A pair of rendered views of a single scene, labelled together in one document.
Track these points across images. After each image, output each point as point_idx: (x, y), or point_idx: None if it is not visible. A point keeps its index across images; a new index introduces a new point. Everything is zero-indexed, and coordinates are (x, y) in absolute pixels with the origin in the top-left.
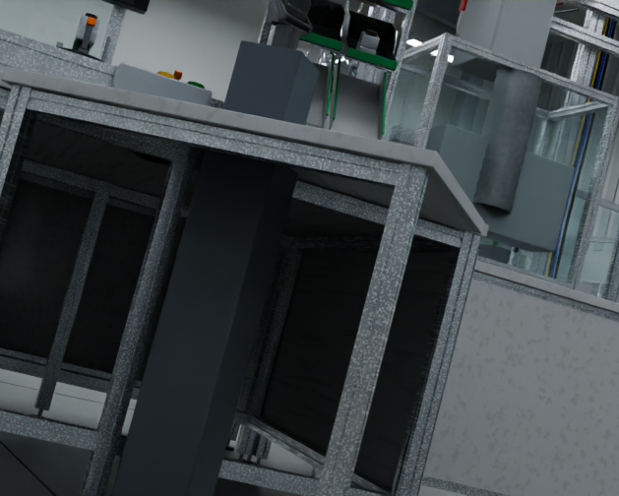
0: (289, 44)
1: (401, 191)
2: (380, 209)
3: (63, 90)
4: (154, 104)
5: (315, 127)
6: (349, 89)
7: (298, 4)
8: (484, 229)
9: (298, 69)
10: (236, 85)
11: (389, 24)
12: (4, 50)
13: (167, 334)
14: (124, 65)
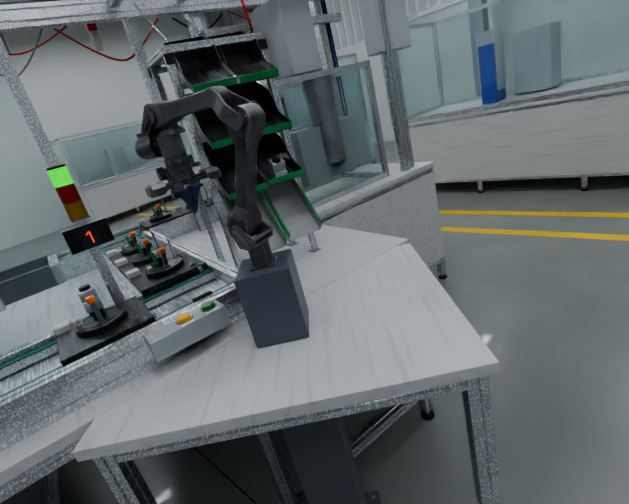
0: (268, 257)
1: (474, 393)
2: None
3: (140, 447)
4: (231, 425)
5: (383, 385)
6: (273, 191)
7: (254, 220)
8: (407, 243)
9: (293, 280)
10: (252, 314)
11: None
12: (50, 399)
13: (305, 471)
14: (153, 344)
